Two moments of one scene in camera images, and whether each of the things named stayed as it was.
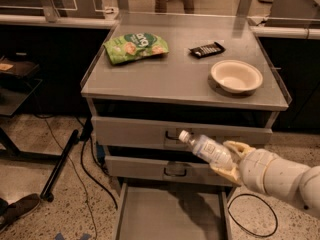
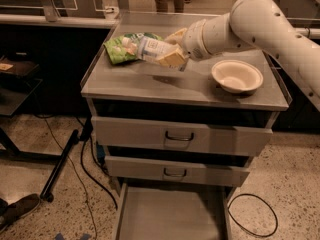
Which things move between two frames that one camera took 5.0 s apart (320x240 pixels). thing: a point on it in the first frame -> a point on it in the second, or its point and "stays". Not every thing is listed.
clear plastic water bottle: x=208 y=148 -> x=147 y=49
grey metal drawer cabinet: x=151 y=79 stays
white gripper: x=254 y=168 -> x=193 y=41
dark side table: x=17 y=85 stays
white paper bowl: x=237 y=76 stays
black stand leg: x=46 y=193 stays
